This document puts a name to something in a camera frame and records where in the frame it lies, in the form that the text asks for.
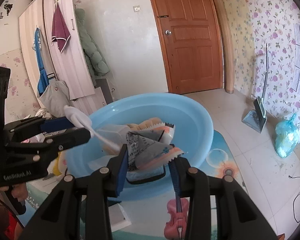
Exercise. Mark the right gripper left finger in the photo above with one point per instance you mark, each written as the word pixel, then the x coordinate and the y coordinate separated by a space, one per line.
pixel 58 217

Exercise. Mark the blue plastic garbage bag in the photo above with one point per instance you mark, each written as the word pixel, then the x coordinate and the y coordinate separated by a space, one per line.
pixel 287 136

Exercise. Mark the grey hanging bag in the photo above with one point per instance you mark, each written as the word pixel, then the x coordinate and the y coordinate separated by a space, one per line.
pixel 55 97

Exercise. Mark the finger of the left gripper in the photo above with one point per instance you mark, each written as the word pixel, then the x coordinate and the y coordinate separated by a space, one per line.
pixel 47 150
pixel 27 128

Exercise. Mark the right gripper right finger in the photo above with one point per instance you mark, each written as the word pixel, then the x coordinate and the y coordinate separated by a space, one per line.
pixel 237 215

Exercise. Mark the brown wooden door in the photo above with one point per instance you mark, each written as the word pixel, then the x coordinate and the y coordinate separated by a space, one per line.
pixel 190 41

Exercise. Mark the white wardrobe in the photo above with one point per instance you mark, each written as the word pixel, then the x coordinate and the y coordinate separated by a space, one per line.
pixel 35 26

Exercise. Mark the white plastic hook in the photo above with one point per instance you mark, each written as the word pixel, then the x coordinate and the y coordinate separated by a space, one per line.
pixel 81 120

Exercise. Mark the white power adapter plug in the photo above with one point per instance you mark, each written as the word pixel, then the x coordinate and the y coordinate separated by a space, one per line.
pixel 118 218

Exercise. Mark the green padded quilt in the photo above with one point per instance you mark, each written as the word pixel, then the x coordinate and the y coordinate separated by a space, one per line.
pixel 95 61

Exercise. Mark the grey dustpan with broom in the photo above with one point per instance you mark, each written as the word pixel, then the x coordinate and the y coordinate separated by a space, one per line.
pixel 257 118

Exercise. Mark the translucent plastic storage box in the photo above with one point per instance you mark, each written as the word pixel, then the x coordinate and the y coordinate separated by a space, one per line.
pixel 114 133

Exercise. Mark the white plush toy yellow hood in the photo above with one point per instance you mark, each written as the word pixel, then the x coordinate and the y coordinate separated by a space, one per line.
pixel 59 165

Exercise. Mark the maroon hanging towel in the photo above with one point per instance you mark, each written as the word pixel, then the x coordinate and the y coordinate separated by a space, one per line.
pixel 60 32

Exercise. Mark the printed foil sachet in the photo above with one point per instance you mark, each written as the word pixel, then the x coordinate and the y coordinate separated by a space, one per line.
pixel 151 148

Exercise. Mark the person's left hand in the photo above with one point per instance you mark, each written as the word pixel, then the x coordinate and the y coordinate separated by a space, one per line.
pixel 19 191

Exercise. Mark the tissue pack labelled face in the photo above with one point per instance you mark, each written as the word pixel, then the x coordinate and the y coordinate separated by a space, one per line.
pixel 145 124

